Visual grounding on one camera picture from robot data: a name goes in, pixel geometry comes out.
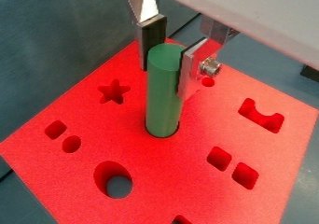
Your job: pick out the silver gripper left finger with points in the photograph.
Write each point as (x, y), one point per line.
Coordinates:
(150, 24)

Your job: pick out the red foam shape board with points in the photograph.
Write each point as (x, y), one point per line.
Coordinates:
(225, 170)

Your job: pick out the dark curved block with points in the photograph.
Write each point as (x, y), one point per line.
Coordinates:
(310, 73)

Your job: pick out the green cylinder peg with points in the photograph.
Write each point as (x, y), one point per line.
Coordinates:
(164, 103)

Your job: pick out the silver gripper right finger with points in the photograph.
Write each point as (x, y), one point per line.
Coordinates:
(198, 59)

